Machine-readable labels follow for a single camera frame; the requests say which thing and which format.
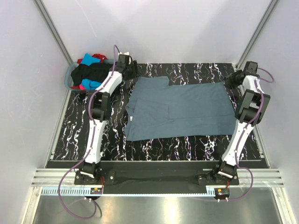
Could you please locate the grey blue t shirt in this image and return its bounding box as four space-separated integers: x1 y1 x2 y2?
124 76 236 141

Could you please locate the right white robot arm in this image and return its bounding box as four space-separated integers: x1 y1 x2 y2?
210 61 274 185

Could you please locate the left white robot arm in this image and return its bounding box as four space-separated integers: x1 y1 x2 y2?
75 52 137 185

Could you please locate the red t shirt in basket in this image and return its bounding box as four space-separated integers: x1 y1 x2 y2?
71 54 107 90

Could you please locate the black t shirt in basket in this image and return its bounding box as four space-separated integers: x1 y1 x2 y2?
71 63 113 86

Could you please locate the cyan t shirt in basket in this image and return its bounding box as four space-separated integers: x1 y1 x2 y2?
81 54 102 90

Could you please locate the pink garment in basket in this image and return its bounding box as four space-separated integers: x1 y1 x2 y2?
79 84 86 91

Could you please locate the teal plastic laundry basket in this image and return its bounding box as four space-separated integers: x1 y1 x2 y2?
64 63 122 93

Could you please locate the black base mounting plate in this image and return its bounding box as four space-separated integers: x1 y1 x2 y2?
74 161 239 194

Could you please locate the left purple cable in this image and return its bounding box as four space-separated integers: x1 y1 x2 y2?
57 44 121 220

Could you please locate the aluminium frame rail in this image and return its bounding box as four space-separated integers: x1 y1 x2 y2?
31 168 284 197

